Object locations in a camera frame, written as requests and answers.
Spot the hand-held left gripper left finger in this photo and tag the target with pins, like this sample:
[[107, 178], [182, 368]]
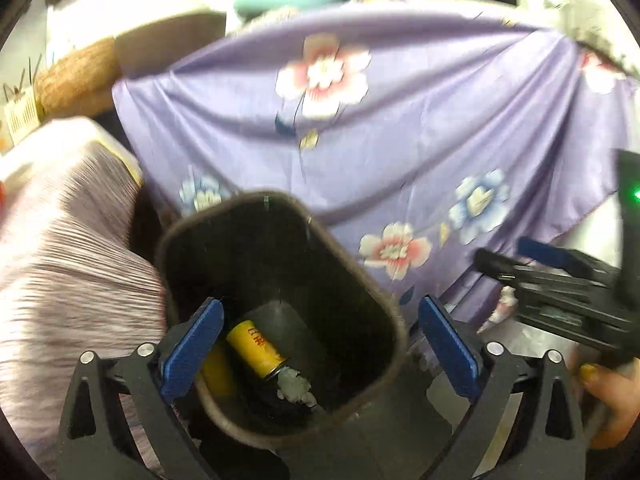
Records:
[[192, 355]]

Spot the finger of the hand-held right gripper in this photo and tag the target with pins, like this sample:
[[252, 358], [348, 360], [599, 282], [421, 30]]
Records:
[[550, 300], [545, 253]]

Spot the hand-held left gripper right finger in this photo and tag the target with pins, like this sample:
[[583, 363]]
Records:
[[447, 352]]

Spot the black trash bin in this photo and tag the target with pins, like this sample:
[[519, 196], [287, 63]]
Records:
[[240, 260]]

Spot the person's right hand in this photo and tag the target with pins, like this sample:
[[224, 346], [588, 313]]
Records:
[[615, 400]]

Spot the pink white crumpled paper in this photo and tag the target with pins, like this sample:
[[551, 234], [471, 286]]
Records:
[[505, 305]]

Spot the yellow drink can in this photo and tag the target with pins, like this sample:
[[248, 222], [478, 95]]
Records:
[[250, 342]]

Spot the crumpled white tissue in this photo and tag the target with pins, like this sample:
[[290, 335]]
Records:
[[295, 387]]

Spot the round table with tablecloth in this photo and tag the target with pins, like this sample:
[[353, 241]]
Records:
[[75, 260]]

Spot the purple floral cloth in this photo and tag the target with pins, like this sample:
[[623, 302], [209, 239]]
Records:
[[400, 135]]

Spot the paisley patterned cloth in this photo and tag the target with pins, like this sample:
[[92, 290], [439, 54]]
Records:
[[565, 5]]

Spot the cream perforated chopstick holder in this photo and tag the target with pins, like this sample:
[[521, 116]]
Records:
[[20, 112]]

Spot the brown striped sink basin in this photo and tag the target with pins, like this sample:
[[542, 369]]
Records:
[[75, 80]]

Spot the bunch of chopsticks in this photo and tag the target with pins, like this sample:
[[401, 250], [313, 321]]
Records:
[[20, 77]]

